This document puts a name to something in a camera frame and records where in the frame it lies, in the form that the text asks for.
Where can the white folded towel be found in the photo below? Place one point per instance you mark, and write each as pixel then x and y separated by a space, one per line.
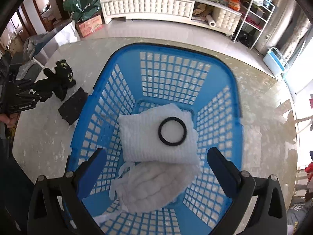
pixel 164 133

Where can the green plastic bag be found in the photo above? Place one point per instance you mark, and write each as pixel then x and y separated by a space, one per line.
pixel 82 10

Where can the light blue storage bin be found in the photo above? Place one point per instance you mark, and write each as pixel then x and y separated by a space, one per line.
pixel 275 61

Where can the black dragon plush toy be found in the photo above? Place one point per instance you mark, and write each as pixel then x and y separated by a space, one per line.
pixel 58 81

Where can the white tufted TV cabinet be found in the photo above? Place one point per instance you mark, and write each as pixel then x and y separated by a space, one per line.
pixel 191 12

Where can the red cardboard box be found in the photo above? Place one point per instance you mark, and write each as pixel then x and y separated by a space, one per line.
pixel 89 26

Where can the blue plastic laundry basket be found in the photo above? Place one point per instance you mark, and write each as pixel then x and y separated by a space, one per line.
pixel 142 76

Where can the orange bag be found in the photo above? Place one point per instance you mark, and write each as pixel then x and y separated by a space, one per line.
pixel 234 5

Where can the white paper roll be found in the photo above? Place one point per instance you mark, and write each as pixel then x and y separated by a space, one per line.
pixel 211 22

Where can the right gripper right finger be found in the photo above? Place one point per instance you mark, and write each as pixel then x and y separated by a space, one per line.
pixel 268 215

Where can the white knitted cloth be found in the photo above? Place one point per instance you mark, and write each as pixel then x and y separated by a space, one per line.
pixel 149 186

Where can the black fuzzy cloth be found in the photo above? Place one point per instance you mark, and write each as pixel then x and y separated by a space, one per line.
pixel 71 109

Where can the white metal shelf rack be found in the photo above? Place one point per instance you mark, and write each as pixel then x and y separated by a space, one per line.
pixel 255 16

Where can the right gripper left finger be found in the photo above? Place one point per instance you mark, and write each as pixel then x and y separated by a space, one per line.
pixel 56 205

